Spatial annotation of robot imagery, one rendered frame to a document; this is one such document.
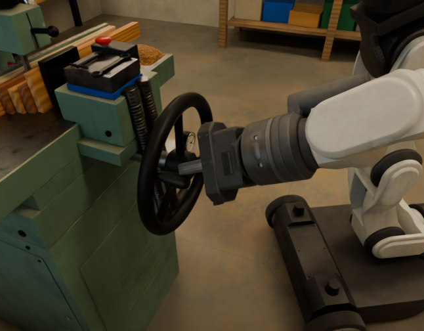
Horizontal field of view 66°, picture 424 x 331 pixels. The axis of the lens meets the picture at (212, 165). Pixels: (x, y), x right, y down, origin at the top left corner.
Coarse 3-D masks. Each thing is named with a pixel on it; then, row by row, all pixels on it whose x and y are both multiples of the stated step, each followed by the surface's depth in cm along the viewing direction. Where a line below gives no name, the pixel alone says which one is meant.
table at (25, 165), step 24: (168, 72) 87; (0, 120) 62; (24, 120) 62; (48, 120) 62; (0, 144) 56; (24, 144) 56; (48, 144) 56; (72, 144) 61; (96, 144) 61; (0, 168) 51; (24, 168) 52; (48, 168) 57; (0, 192) 49; (24, 192) 53; (0, 216) 50
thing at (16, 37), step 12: (0, 12) 57; (12, 12) 57; (24, 12) 58; (36, 12) 60; (0, 24) 57; (12, 24) 56; (24, 24) 58; (36, 24) 60; (0, 36) 59; (12, 36) 58; (24, 36) 59; (36, 36) 61; (48, 36) 63; (0, 48) 61; (12, 48) 60; (24, 48) 59; (36, 48) 62
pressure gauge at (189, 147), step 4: (184, 132) 96; (188, 132) 96; (192, 132) 96; (184, 136) 95; (188, 136) 94; (192, 136) 97; (184, 140) 94; (188, 140) 95; (184, 144) 95; (188, 144) 96; (192, 144) 99; (188, 148) 97; (192, 148) 99
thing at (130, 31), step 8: (128, 24) 93; (136, 24) 94; (112, 32) 88; (120, 32) 89; (128, 32) 92; (136, 32) 95; (120, 40) 90; (128, 40) 93; (0, 104) 62; (0, 112) 63
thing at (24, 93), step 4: (24, 84) 61; (20, 88) 60; (24, 88) 60; (28, 88) 61; (20, 92) 61; (24, 92) 61; (28, 92) 61; (24, 96) 61; (28, 96) 61; (24, 100) 62; (28, 100) 62; (32, 100) 62; (24, 104) 63; (28, 104) 62; (32, 104) 63; (28, 108) 63; (32, 108) 63; (36, 108) 64; (32, 112) 63; (36, 112) 64
